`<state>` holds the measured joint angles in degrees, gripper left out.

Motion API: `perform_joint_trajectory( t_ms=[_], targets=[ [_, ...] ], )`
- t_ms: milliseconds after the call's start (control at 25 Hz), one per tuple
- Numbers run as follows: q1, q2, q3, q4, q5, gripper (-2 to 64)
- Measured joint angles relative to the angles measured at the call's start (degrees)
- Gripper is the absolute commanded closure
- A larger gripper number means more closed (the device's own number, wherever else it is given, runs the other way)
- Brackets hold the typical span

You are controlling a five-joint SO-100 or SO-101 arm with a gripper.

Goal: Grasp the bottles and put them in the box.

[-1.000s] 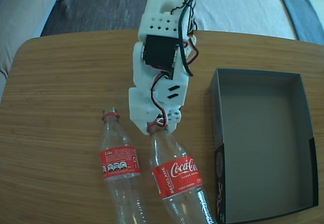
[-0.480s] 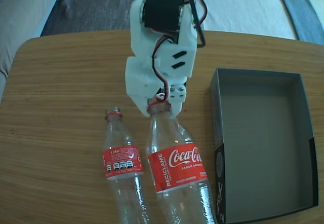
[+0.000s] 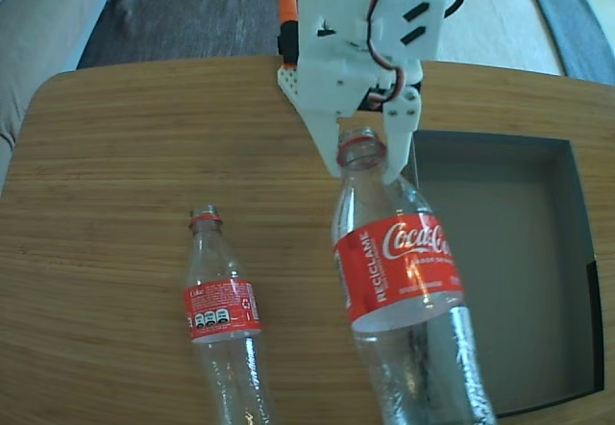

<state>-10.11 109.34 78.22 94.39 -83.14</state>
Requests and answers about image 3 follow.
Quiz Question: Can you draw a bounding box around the clear bottle Coca-Cola logo label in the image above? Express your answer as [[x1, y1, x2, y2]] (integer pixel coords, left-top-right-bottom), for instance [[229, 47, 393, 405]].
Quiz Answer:
[[332, 125, 499, 425]]

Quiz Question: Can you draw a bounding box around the clear bottle Coke nutrition label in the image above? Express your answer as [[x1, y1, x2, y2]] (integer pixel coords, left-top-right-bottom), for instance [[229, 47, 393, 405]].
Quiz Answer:
[[182, 203, 278, 425]]

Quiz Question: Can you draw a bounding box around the grey cardboard box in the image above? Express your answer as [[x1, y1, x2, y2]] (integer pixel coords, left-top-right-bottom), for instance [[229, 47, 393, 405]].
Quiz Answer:
[[407, 129, 605, 419]]

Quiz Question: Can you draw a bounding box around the white cushion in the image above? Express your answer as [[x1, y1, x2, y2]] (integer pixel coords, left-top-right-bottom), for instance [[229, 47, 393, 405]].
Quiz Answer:
[[431, 0, 563, 78]]

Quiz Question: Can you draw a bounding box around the dark grey striped rug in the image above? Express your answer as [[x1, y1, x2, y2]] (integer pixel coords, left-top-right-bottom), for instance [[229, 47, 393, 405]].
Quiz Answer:
[[76, 0, 529, 68]]

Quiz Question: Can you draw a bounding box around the blue grey cushion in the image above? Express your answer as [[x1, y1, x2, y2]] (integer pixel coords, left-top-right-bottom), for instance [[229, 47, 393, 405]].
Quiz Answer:
[[521, 0, 615, 85]]

